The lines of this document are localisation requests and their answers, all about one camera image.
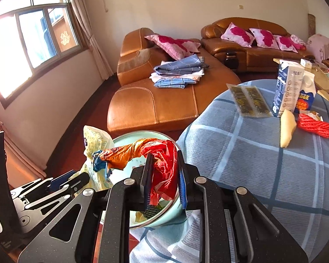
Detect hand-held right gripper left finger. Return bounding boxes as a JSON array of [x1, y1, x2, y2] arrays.
[[18, 153, 162, 263]]

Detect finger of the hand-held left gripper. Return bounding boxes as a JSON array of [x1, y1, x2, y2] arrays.
[[23, 172, 90, 217], [12, 176, 72, 202]]

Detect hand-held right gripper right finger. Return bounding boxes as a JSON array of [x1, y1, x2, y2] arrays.
[[176, 150, 309, 263]]

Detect light teal basin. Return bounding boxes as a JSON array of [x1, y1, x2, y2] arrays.
[[112, 131, 188, 228]]

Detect blue orange snack packet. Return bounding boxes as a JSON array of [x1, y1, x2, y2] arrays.
[[93, 138, 161, 183]]

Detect yellow plastic bag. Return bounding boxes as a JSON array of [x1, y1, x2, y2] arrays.
[[68, 125, 114, 192]]

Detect blue plaid tablecloth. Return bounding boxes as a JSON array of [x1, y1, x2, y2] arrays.
[[129, 79, 329, 263]]

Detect brown leather chaise sofa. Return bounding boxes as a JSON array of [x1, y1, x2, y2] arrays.
[[107, 28, 242, 133]]

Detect green clear pickle packet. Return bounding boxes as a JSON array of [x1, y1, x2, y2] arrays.
[[227, 84, 259, 117], [243, 86, 274, 118]]

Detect folded plaid cloths stack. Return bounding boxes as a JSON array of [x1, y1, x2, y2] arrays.
[[149, 55, 209, 89]]

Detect cream wedge-shaped piece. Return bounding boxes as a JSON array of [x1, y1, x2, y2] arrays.
[[280, 109, 297, 148]]

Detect tall white blue carton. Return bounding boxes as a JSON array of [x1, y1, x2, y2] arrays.
[[271, 62, 305, 118]]

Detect red striped snack packet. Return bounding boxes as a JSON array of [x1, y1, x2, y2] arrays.
[[297, 113, 329, 139]]

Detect long brown leather sofa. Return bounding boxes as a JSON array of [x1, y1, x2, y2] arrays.
[[200, 17, 316, 73]]

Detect clear labelled food packet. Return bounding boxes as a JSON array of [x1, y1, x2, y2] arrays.
[[302, 110, 324, 121]]

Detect window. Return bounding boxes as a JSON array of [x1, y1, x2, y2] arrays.
[[0, 0, 89, 107]]

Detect small blue white carton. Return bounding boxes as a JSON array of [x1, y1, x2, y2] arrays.
[[294, 70, 317, 114]]

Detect beige curtain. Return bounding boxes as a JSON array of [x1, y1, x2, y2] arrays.
[[64, 0, 114, 80]]

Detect wooden coffee table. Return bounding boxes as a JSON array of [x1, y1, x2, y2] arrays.
[[273, 57, 329, 102]]

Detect small pink floral pillow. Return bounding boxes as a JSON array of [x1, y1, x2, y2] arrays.
[[291, 34, 308, 50]]

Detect pale pink draped cloth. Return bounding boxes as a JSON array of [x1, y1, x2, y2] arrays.
[[307, 34, 329, 63]]

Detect tan upright board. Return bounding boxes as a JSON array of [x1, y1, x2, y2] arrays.
[[308, 14, 316, 37]]

